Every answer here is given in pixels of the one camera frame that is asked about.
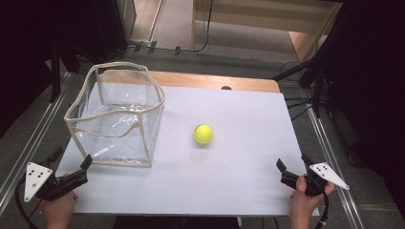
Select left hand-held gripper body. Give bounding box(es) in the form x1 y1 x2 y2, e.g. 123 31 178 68
23 157 89 203

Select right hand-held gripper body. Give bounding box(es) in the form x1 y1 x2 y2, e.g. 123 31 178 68
280 161 351 198

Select clear plastic box beige trim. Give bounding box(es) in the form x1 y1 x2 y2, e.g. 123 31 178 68
63 61 166 168

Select yellow tennis ball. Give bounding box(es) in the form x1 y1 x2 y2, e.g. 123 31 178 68
193 123 214 146

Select person's left hand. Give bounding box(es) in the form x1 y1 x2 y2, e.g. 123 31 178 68
39 173 79 229

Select person's right hand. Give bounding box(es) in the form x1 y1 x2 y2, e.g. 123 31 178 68
288 176 336 225

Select white table sheet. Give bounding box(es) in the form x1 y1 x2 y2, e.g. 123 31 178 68
56 82 320 218

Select black stand leg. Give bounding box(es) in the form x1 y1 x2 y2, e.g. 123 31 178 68
49 41 81 104

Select black metal stand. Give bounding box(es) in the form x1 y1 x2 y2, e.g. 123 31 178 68
271 0 352 111

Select black curtain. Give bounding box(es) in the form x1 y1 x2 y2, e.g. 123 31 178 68
0 0 99 139
318 0 405 220

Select person's dark clothing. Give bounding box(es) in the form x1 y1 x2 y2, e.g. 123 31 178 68
112 215 241 229

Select wooden table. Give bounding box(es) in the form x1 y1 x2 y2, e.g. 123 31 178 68
98 70 282 94

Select dark cabinet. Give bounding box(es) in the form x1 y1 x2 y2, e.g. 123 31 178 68
91 0 138 62

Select light wooden furniture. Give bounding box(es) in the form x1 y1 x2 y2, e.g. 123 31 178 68
190 0 344 64

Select metal floor rail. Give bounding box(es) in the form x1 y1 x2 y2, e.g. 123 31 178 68
0 72 73 218
304 103 366 229

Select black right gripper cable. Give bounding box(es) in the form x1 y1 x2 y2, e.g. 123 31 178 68
314 191 330 229

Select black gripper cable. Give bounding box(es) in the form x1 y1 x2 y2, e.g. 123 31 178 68
13 177 43 229
314 191 330 229

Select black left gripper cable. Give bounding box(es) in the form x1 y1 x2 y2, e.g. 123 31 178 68
13 177 43 229

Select black floor cables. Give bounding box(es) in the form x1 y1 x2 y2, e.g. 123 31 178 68
279 61 316 122

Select black hanging cable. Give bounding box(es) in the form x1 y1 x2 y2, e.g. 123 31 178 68
175 0 215 54

